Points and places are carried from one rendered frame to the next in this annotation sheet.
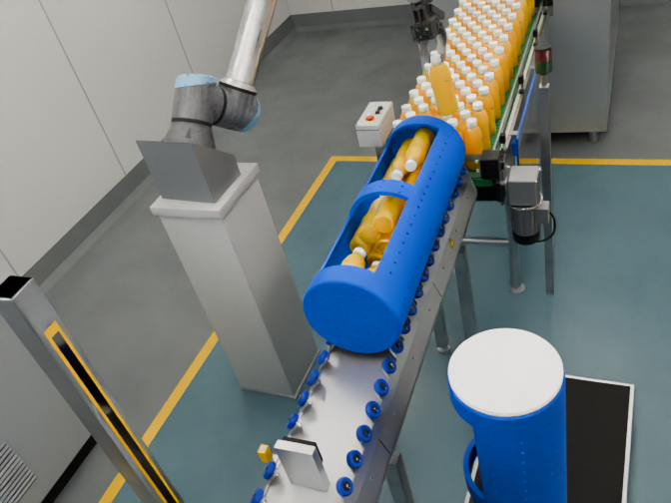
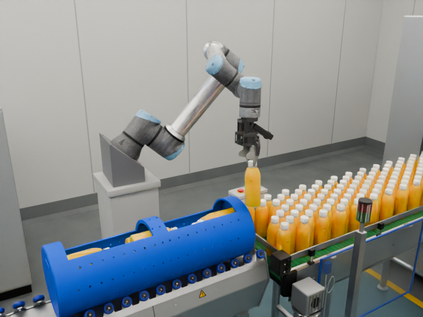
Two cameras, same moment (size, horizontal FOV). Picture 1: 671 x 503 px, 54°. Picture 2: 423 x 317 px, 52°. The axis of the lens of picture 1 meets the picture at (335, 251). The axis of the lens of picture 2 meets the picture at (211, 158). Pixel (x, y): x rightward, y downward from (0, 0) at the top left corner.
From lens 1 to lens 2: 128 cm
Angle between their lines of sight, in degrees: 30
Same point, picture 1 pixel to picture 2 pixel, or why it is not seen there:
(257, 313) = not seen: hidden behind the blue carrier
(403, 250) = (108, 261)
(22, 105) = (147, 109)
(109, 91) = (204, 124)
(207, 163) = (118, 161)
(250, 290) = not seen: hidden behind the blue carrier
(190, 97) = (135, 122)
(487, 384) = not seen: outside the picture
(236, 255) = (112, 226)
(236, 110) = (161, 143)
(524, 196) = (299, 303)
